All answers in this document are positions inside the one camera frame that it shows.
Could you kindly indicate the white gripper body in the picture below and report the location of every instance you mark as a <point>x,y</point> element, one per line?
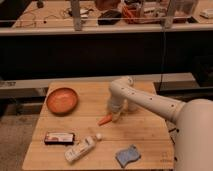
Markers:
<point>116,104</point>

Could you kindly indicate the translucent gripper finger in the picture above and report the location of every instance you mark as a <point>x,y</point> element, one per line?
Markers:
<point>116,116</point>
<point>108,108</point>

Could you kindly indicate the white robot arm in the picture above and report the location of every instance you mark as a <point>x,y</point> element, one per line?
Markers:
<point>193,150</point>

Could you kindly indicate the white plastic bottle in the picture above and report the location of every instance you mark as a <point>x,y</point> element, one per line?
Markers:
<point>82,148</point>

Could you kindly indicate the blue sponge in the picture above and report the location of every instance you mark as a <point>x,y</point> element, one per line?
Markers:
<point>128,155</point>

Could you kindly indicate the orange wooden bowl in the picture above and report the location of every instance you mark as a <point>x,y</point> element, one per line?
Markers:
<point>61,101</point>

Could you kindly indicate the black bag on shelf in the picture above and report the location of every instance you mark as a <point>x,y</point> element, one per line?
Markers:
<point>109,17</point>

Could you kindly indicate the red tray on shelf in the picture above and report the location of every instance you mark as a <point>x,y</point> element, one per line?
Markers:
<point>136,14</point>

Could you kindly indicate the grey metal post right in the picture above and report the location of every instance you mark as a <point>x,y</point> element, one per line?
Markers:
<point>168,20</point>

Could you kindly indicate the grey metal post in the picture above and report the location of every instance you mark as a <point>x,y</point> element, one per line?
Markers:
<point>168,20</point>
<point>75,8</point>

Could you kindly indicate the grey metal post left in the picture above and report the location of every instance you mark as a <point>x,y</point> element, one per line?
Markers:
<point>75,8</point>

